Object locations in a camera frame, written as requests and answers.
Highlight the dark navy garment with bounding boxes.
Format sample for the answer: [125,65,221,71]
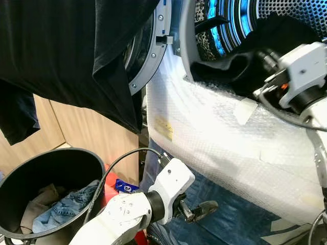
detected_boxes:
[190,13,321,101]

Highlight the black t-shirt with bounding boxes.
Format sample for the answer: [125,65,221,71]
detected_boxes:
[0,0,162,145]

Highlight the beige cloth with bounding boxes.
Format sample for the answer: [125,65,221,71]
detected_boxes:
[19,183,67,233]

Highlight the blue tarpaulin sheet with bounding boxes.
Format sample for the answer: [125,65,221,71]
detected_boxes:
[140,152,327,245]

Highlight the wooden cabinet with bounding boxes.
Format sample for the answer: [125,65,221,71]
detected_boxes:
[0,94,142,185]

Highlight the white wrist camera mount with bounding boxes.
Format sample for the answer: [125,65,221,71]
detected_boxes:
[153,158,196,210]
[277,42,327,109]

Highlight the grey washer door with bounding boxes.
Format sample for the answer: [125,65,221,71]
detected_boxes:
[125,0,173,96]

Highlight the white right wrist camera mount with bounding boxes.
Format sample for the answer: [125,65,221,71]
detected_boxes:
[277,42,327,109]

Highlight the blue snack packet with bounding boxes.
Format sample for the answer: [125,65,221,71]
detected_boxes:
[114,178,140,194]

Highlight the bubble-wrapped white washer body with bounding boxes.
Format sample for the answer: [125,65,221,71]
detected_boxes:
[145,0,327,226]

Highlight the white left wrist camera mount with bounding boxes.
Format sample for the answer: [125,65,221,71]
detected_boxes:
[153,158,196,210]

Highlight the perforated steel washer drum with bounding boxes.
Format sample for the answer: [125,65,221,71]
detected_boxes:
[194,0,327,63]

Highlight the blue denim jeans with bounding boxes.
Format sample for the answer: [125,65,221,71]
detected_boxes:
[32,179,102,233]

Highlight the beige tape piece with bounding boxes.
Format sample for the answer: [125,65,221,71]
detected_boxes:
[233,97,259,126]

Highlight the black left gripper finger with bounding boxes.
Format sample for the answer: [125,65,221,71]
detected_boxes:
[190,200,220,222]

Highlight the black plastic bucket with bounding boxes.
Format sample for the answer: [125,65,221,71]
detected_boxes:
[0,148,106,241]

